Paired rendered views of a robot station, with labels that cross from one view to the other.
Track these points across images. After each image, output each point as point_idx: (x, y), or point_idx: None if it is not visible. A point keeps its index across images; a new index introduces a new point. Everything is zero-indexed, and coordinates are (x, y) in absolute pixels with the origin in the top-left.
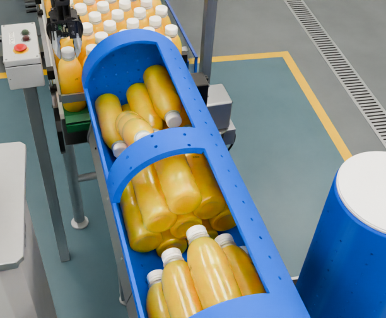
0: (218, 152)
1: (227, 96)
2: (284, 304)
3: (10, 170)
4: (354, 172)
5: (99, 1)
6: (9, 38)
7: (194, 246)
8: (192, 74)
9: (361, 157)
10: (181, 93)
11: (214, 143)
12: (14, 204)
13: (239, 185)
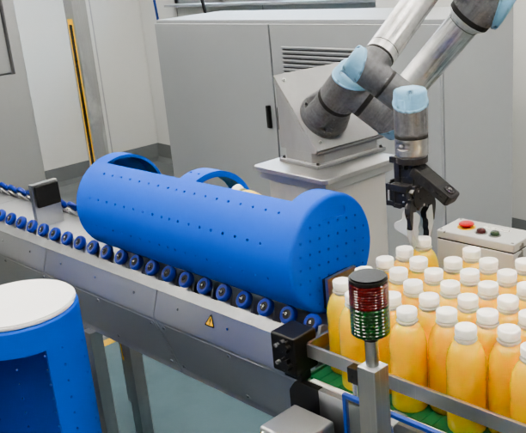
0: (171, 186)
1: (272, 428)
2: (98, 166)
3: (310, 173)
4: (57, 299)
5: (496, 283)
6: (498, 228)
7: None
8: (302, 331)
9: (50, 311)
10: (226, 189)
11: (177, 187)
12: (285, 170)
13: (147, 189)
